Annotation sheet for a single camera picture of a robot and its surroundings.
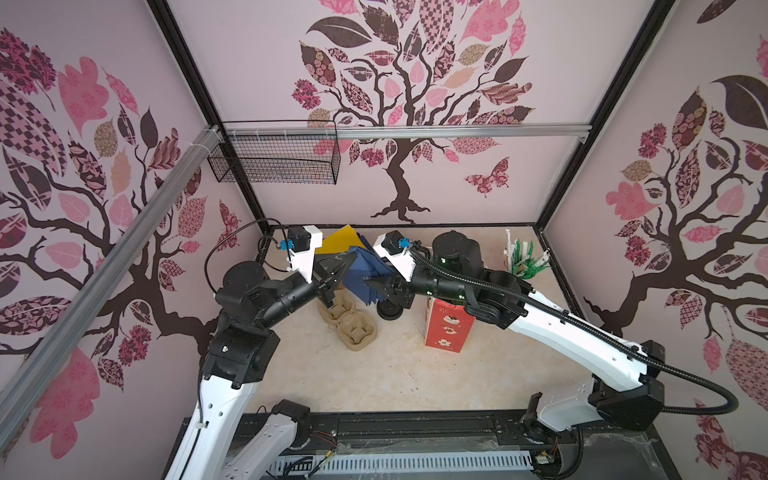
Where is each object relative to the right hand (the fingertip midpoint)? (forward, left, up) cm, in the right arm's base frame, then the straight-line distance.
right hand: (372, 266), depth 58 cm
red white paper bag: (-1, -18, -26) cm, 32 cm away
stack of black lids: (+11, -2, -38) cm, 40 cm away
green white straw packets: (+21, -43, -24) cm, 54 cm away
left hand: (-1, +3, +3) cm, 4 cm away
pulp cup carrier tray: (+4, +7, -37) cm, 38 cm away
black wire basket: (+51, +32, -5) cm, 60 cm away
